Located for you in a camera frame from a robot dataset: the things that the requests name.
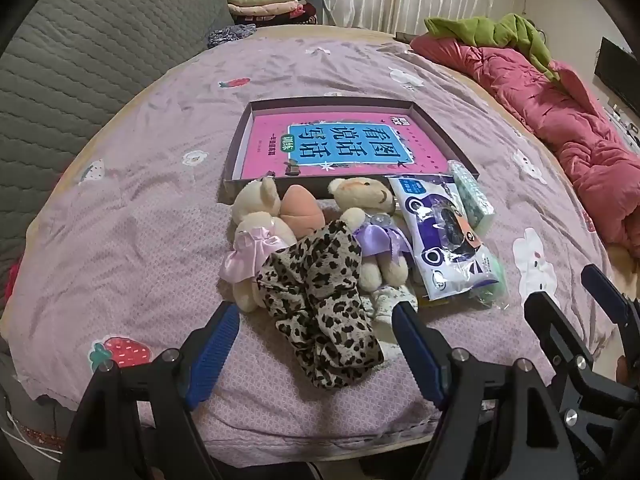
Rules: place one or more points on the black television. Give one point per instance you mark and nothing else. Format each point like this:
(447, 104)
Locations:
(617, 72)

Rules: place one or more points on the peach plush toy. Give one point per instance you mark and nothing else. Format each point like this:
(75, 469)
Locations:
(300, 210)

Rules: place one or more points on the grey quilted cover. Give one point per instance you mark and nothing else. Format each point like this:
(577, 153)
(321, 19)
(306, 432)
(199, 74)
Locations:
(100, 50)

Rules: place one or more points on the blue patterned cloth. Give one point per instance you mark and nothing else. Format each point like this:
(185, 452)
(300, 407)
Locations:
(230, 35)

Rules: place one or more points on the purple white wipes packet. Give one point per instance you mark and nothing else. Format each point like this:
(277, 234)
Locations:
(440, 240)

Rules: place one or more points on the yellow cartoon packet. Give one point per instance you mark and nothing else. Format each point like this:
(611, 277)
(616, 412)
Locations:
(426, 302)

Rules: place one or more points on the green blanket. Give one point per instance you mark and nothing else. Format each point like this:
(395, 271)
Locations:
(485, 30)

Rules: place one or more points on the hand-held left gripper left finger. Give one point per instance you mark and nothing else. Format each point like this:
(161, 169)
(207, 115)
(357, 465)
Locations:
(215, 355)

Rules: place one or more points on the shallow grey cardboard box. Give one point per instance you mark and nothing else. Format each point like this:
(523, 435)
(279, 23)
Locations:
(240, 130)

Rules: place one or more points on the pink and blue book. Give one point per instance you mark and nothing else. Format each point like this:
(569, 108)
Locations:
(350, 145)

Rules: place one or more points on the green sponge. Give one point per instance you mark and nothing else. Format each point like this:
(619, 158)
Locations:
(492, 280)

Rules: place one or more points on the pink quilt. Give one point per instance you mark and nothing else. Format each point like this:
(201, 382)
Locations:
(560, 120)

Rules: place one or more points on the blue grey cabinet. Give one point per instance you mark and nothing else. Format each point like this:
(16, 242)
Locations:
(320, 7)

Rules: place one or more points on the stack of folded clothes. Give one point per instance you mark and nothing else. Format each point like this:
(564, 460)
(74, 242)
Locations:
(265, 5)

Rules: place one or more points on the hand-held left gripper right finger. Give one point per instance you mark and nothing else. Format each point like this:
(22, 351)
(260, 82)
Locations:
(417, 355)

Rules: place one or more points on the white floral scrunchie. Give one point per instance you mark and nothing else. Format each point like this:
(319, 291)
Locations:
(387, 302)

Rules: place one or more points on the green tissue pack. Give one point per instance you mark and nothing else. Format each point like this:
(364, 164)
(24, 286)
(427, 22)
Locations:
(472, 195)

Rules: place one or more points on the cluttered television shelf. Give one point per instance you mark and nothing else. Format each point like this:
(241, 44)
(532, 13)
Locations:
(625, 127)

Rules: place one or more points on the teddy bear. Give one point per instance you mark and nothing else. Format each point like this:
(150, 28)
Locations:
(255, 240)
(375, 245)

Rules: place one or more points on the leopard print scrunchie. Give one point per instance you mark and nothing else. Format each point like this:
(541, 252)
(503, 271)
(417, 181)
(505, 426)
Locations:
(320, 290)

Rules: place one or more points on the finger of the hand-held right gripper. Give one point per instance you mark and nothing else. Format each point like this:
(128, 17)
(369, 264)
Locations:
(555, 330)
(605, 292)

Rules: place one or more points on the small dark object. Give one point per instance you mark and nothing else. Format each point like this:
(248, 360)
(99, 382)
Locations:
(404, 36)

